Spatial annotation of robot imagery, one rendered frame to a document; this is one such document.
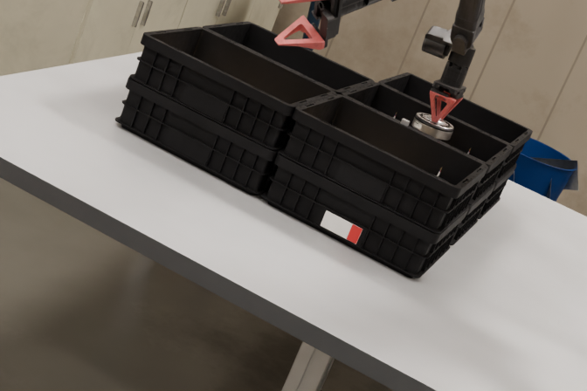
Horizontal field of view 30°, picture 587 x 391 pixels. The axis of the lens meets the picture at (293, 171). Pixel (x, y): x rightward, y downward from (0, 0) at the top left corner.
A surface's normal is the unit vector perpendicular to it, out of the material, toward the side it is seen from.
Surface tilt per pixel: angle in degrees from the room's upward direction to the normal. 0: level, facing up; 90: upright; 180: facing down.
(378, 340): 0
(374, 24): 90
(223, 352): 0
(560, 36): 90
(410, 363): 0
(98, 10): 90
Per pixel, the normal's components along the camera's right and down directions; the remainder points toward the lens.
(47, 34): -0.35, 0.18
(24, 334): 0.36, -0.88
